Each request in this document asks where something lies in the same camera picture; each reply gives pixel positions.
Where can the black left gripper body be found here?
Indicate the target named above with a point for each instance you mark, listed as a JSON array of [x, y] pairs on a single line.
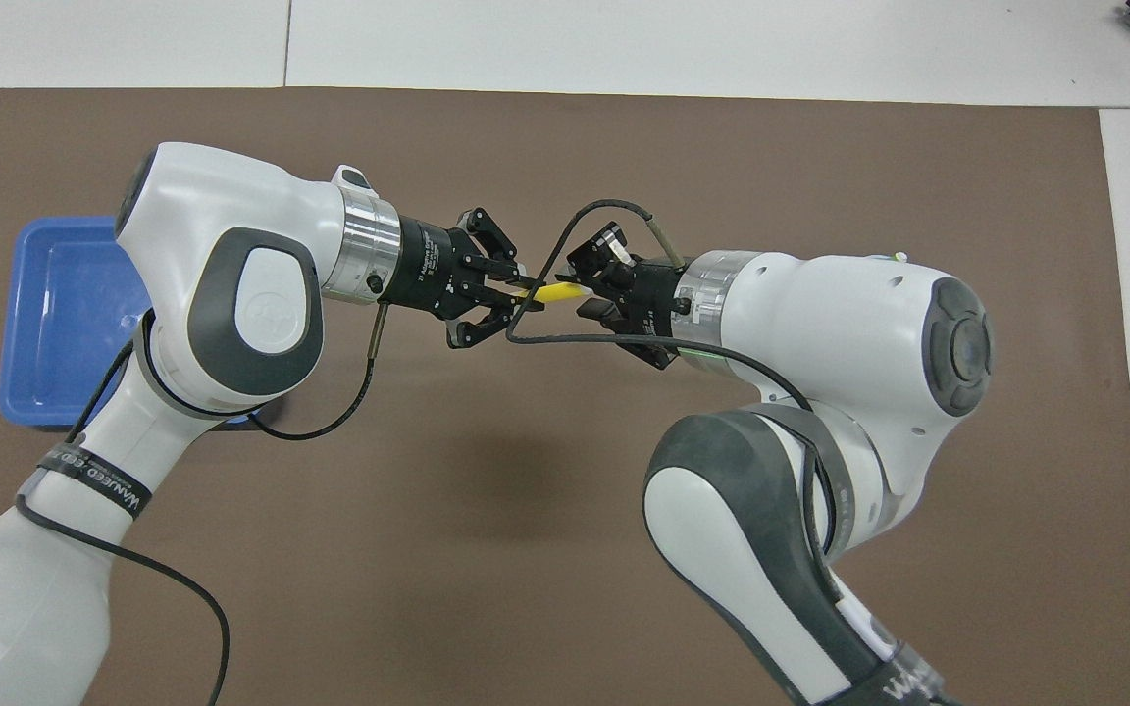
[[428, 270]]

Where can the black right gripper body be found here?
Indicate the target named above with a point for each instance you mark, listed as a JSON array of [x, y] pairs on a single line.
[[648, 309]]

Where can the yellow pen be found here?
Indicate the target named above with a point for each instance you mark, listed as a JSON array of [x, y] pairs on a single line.
[[557, 292]]

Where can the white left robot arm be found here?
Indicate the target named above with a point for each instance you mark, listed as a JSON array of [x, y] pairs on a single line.
[[231, 196]]

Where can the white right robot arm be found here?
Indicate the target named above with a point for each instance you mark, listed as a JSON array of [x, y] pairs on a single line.
[[820, 314]]

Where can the brown table mat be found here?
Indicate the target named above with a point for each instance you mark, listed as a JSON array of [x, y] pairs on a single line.
[[526, 490]]

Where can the blue plastic tray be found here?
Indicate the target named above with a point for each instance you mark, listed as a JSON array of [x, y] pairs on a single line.
[[65, 324]]

